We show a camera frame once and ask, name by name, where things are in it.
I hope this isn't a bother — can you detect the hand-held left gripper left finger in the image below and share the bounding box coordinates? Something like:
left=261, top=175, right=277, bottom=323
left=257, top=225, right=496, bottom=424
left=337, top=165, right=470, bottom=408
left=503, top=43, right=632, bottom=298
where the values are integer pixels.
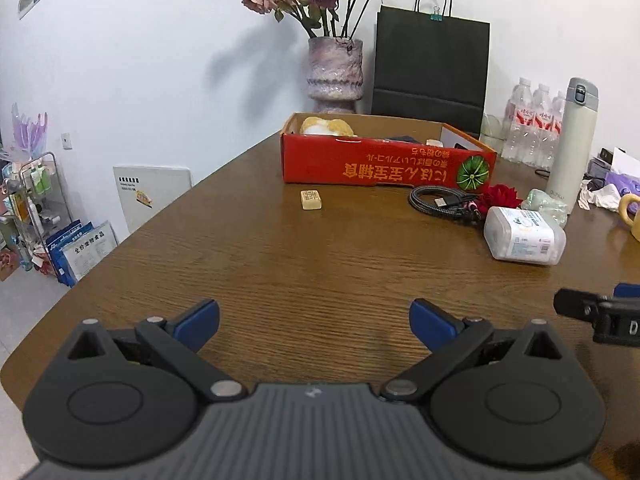
left=65, top=299, right=248, bottom=403

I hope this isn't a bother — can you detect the wooden desktop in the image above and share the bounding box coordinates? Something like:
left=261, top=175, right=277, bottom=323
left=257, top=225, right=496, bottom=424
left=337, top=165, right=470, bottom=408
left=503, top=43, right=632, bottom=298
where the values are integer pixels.
left=0, top=112, right=640, bottom=480

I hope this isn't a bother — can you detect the red fabric flower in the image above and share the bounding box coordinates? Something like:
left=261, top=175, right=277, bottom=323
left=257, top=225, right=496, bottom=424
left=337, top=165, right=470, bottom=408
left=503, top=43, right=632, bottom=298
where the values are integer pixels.
left=479, top=184, right=524, bottom=219

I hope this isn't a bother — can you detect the white wall panel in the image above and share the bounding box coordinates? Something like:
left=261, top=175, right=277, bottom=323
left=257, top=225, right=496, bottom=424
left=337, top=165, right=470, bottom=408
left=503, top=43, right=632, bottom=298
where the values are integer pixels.
left=112, top=165, right=193, bottom=234

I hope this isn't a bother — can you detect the white printed packet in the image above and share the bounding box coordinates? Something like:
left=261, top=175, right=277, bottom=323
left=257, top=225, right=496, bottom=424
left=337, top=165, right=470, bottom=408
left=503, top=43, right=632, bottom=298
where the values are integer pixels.
left=62, top=221, right=119, bottom=282

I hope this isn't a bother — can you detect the pale green plastic pouch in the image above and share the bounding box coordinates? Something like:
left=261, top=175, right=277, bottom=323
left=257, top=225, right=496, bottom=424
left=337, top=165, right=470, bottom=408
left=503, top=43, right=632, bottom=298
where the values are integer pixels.
left=521, top=188, right=570, bottom=229

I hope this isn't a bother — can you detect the white paper sheet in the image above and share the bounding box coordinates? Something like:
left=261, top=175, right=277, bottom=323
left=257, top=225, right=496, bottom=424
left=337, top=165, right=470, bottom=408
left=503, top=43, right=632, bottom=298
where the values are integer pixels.
left=611, top=147, right=640, bottom=176

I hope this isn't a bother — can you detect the yellow white plush toy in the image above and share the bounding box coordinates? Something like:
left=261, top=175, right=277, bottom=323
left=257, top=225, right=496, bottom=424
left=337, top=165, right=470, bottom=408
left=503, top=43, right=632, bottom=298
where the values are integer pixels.
left=299, top=116, right=357, bottom=138

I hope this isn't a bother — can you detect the blue packet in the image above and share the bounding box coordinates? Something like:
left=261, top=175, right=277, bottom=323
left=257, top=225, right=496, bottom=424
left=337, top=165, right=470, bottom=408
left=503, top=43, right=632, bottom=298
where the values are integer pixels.
left=47, top=220, right=96, bottom=287

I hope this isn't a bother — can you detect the white plastic container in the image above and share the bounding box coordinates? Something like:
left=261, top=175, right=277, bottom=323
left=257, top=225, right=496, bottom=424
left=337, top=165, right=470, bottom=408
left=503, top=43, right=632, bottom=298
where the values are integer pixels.
left=483, top=206, right=567, bottom=265

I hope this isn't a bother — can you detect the yellow mug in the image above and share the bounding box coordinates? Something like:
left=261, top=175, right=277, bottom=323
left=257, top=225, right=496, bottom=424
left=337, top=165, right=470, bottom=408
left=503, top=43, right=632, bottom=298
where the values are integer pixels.
left=619, top=193, right=640, bottom=244

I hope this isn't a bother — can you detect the red cardboard box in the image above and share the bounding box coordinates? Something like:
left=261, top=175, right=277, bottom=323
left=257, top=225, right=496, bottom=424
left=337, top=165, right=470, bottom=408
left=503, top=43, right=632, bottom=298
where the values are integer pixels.
left=280, top=112, right=497, bottom=195

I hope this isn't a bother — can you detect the clear water bottle red label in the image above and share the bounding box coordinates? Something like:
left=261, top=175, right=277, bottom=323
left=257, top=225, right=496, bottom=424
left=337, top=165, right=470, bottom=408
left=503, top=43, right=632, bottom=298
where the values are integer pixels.
left=501, top=77, right=534, bottom=163
left=522, top=83, right=554, bottom=168
left=545, top=91, right=567, bottom=171

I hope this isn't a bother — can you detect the black braided cable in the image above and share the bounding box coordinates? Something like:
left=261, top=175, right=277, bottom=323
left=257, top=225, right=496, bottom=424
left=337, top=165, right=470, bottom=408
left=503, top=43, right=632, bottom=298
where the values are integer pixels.
left=408, top=185, right=488, bottom=226

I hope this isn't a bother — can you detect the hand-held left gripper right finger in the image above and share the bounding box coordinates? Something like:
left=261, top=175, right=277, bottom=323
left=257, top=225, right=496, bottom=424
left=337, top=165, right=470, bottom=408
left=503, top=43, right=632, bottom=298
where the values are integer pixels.
left=380, top=299, right=568, bottom=403

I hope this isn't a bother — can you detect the purple packet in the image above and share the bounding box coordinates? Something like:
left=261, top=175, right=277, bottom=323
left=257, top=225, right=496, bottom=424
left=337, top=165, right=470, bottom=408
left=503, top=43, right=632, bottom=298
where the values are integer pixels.
left=605, top=170, right=640, bottom=196

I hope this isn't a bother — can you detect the purple translucent plastic bag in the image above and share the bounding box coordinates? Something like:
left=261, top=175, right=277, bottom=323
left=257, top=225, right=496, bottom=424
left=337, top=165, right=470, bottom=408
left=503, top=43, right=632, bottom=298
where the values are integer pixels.
left=10, top=102, right=50, bottom=161

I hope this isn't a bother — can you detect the black paper bag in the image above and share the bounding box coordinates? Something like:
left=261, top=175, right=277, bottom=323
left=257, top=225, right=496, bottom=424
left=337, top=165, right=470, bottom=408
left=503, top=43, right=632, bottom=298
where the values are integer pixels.
left=371, top=0, right=491, bottom=139

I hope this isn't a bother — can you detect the white thermos grey lid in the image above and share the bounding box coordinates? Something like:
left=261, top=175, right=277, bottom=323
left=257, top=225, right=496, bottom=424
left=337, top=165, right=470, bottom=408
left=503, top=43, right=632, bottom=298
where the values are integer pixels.
left=546, top=77, right=599, bottom=215

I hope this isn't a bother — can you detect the mottled pink ceramic vase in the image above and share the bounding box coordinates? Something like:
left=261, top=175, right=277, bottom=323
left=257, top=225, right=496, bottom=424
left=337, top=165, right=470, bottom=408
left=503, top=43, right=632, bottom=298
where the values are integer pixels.
left=306, top=36, right=364, bottom=115

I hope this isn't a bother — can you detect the crumpled white tissue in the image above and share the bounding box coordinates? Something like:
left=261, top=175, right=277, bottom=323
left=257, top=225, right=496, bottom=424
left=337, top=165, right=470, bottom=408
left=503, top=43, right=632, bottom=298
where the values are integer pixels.
left=578, top=182, right=624, bottom=211

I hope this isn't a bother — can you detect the metal wire rack cart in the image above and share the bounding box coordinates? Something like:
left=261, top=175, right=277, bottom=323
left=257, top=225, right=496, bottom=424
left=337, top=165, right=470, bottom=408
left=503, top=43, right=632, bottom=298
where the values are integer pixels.
left=0, top=151, right=71, bottom=281

